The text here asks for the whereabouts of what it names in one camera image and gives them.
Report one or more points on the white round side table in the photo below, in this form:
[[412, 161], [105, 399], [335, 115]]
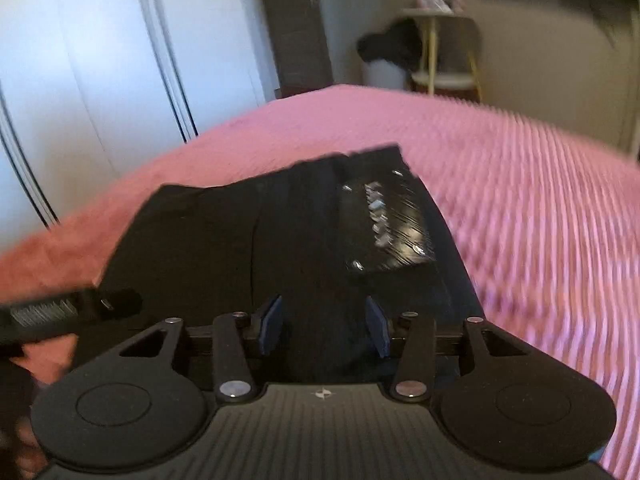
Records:
[[451, 44]]

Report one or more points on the pink ribbed bed blanket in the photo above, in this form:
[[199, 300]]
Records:
[[547, 223]]

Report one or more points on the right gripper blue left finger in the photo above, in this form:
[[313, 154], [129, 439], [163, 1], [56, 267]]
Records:
[[242, 345]]

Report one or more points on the black clothes pile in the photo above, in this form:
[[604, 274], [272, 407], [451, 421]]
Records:
[[400, 44]]

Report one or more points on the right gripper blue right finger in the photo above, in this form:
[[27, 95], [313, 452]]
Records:
[[409, 342]]

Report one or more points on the white laundry basket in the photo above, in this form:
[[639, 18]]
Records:
[[382, 74]]

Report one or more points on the white wardrobe with black stripes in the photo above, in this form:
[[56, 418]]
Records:
[[93, 89]]

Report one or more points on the black denim pants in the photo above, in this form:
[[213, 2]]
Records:
[[197, 253]]

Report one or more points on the dark grey door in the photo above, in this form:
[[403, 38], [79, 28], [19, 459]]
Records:
[[298, 44]]

